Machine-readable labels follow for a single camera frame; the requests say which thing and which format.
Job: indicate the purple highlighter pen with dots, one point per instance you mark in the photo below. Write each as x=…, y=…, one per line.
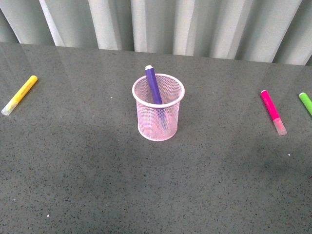
x=150, y=74

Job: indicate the pink highlighter pen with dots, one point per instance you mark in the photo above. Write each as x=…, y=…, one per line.
x=273, y=113

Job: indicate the pink mesh cup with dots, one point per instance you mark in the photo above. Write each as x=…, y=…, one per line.
x=158, y=122

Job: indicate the yellow highlighter pen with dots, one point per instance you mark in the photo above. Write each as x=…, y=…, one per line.
x=21, y=93

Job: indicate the white pleated curtain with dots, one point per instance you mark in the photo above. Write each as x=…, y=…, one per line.
x=278, y=31

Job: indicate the green highlighter pen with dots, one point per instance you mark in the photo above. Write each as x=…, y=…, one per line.
x=307, y=102

